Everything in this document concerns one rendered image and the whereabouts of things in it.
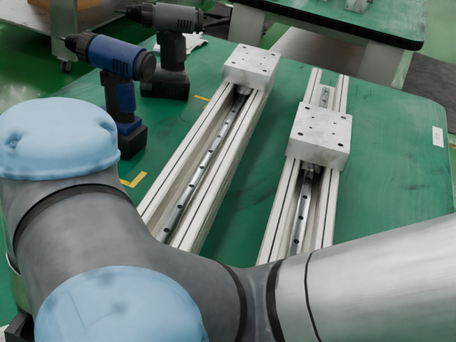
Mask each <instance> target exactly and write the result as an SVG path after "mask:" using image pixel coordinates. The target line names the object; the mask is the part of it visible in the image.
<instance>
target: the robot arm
mask: <svg viewBox="0 0 456 342"><path fill-rule="evenodd" d="M120 155H121V152H120V150H119V149H118V145H117V126H116V125H115V122H114V120H113V119H112V117H111V116H110V115H109V114H108V113H107V112H106V111H104V110H103V109H101V108H100V107H98V106H96V105H94V104H92V103H89V102H86V101H83V100H78V99H74V98H63V97H51V98H37V99H33V100H28V101H25V102H21V103H19V104H17V105H15V106H13V107H11V108H9V109H8V110H6V111H5V112H4V113H2V114H1V116H0V207H1V216H2V221H3V231H4V236H5V246H6V250H7V252H6V259H7V268H8V273H9V282H10V288H11V291H12V294H13V297H14V300H15V302H16V305H17V309H18V314H17V315H16V317H15V318H14V319H13V320H12V321H11V322H10V324H9V325H8V326H7V328H6V329H5V330H4V335H5V342H456V212H455V213H452V214H448V215H444V216H440V217H437V218H432V219H430V220H426V221H421V222H419V223H414V224H411V225H407V226H403V227H399V228H396V229H391V230H389V231H384V232H381V233H376V234H373V235H369V236H366V237H361V238H358V239H355V240H351V241H348V242H343V243H340V244H335V245H332V246H328V247H325V248H321V249H317V250H312V251H310V252H305V253H302V254H298V255H294V256H291V257H288V258H287V259H280V260H276V261H272V262H269V263H264V264H262V265H257V266H254V267H249V268H237V267H233V266H230V265H227V264H224V263H222V262H219V261H215V260H212V259H208V258H205V257H202V256H199V255H196V254H193V253H191V252H187V251H185V250H181V249H179V248H175V247H173V246H169V245H166V244H163V243H161V242H159V241H158V240H156V239H155V238H154V237H153V236H152V235H151V233H150V231H149V230H148V228H147V226H146V225H145V222H144V221H143V219H142V218H141V216H140V214H139V213H138V210H137V209H136V207H135V206H134V204H133V202H132V200H131V199H130V197H129V195H128V194H127V192H126V190H125V189H124V186H123V185H122V183H121V182H120V179H119V176H118V172H117V163H118V161H119V160H120Z"/></svg>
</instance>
